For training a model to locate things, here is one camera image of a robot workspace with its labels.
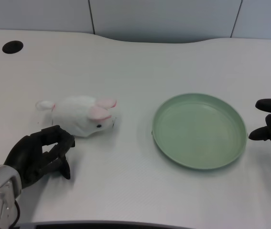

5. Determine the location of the black round cable grommet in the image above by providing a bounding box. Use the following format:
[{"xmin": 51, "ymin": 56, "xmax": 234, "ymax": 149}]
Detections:
[{"xmin": 2, "ymin": 40, "xmax": 24, "ymax": 54}]

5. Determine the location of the grey partition panel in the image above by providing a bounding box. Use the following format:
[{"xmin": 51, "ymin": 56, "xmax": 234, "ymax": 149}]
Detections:
[{"xmin": 0, "ymin": 0, "xmax": 271, "ymax": 44}]

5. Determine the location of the white plush rabbit doll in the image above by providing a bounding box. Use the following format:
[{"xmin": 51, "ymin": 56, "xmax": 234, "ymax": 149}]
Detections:
[{"xmin": 35, "ymin": 95, "xmax": 121, "ymax": 138}]

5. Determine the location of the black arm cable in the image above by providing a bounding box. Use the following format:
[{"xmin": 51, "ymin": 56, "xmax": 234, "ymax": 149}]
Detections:
[{"xmin": 12, "ymin": 200, "xmax": 21, "ymax": 226}]

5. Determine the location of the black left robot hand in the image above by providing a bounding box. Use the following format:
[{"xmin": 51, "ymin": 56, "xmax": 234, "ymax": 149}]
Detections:
[{"xmin": 3, "ymin": 125, "xmax": 76, "ymax": 190}]

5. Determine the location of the green round plate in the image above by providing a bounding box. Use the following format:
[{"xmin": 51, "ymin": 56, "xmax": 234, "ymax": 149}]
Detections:
[{"xmin": 151, "ymin": 93, "xmax": 249, "ymax": 170}]

